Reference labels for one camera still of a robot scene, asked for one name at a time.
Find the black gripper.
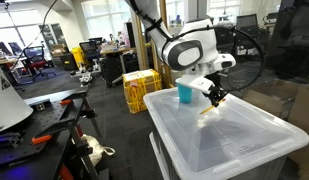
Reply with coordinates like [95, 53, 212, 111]
[205, 73, 224, 100]

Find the yellow pencil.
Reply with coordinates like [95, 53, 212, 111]
[199, 98, 226, 115]

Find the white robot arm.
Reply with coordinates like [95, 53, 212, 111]
[125, 0, 236, 101]

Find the teal plastic cup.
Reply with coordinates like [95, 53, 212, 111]
[177, 84, 192, 103]

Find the large clear plastic bin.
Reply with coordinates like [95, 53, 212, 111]
[144, 88, 309, 180]

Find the yellow cardboard box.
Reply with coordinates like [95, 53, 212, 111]
[123, 69, 162, 114]

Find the black perforated workbench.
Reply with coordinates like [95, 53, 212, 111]
[0, 88, 108, 180]

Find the red office chair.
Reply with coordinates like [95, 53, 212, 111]
[24, 46, 50, 81]

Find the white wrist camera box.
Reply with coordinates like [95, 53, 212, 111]
[176, 75, 214, 94]

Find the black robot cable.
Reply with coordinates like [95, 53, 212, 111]
[127, 0, 266, 92]

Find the black clamp with orange handle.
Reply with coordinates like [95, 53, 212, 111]
[31, 116, 78, 145]

